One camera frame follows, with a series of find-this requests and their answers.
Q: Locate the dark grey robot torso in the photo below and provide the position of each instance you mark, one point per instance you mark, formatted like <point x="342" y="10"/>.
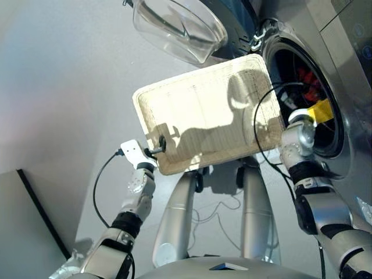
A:
<point x="189" y="270"/>

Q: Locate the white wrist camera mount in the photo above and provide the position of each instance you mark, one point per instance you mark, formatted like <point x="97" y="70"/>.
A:
<point x="133" y="154"/>
<point x="319" y="112"/>

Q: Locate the grey washing machine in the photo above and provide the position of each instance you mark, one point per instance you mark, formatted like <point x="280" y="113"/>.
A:
<point x="348" y="130"/>

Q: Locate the coral red garment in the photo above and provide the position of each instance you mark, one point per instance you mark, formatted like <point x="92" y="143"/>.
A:
<point x="309" y="80"/>

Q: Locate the round glass washing machine door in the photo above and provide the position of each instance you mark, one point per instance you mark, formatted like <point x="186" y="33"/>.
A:
<point x="180" y="29"/>

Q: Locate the pale woven laundry basket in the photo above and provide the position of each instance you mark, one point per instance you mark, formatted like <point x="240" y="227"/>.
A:
<point x="203" y="110"/>

